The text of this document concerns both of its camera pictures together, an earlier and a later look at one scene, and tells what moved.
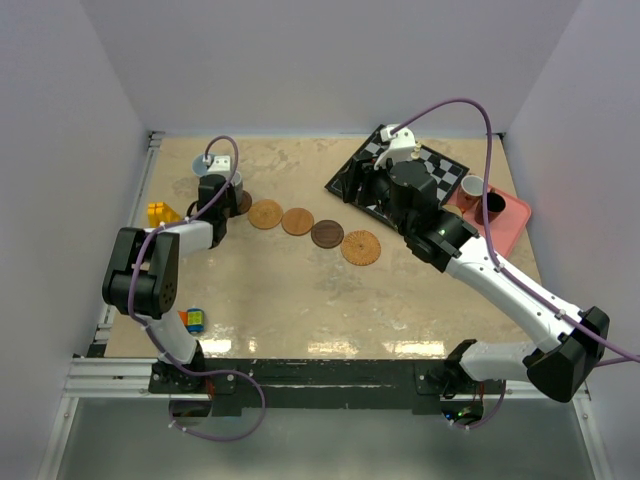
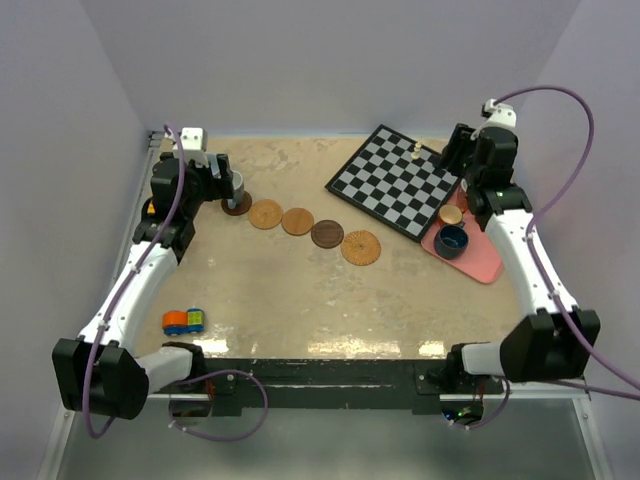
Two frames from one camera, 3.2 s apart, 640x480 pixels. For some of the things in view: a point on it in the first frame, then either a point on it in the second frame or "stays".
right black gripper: [366, 174] -> [459, 143]
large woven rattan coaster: [360, 247] stays
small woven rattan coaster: [265, 214] stays
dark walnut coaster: [246, 203] stays
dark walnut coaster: [327, 234] stays
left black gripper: [231, 192] -> [213, 183]
